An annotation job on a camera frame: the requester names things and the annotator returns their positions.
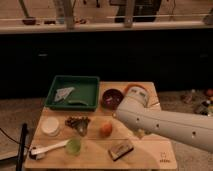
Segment orange apple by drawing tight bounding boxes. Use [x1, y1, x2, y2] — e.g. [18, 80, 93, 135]
[100, 122, 113, 137]

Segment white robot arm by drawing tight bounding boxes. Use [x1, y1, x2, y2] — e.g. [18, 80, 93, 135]
[115, 86, 213, 153]

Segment green plastic tray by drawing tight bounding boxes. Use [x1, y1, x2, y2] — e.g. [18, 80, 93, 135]
[45, 75, 99, 111]

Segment dark maroon bowl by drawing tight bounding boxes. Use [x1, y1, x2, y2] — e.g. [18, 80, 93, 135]
[101, 89, 124, 110]

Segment orange bowl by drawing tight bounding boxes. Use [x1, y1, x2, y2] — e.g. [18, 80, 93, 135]
[123, 84, 147, 94]

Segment green bean pod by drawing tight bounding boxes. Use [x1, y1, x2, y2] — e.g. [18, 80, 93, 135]
[68, 100, 89, 106]

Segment grey cloth piece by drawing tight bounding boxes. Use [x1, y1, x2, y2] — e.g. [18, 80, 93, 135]
[54, 87, 75, 102]

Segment bunch of dark keys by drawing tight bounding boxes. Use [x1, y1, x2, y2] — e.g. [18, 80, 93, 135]
[65, 117, 90, 136]

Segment wooden block eraser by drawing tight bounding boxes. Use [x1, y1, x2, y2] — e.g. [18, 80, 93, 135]
[108, 139, 134, 161]

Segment green cup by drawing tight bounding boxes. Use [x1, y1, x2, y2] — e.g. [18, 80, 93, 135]
[65, 138, 81, 155]

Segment white handled brush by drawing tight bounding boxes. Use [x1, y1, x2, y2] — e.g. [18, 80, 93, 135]
[29, 140, 68, 160]

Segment black stand post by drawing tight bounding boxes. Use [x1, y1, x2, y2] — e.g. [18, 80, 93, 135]
[16, 123, 28, 171]

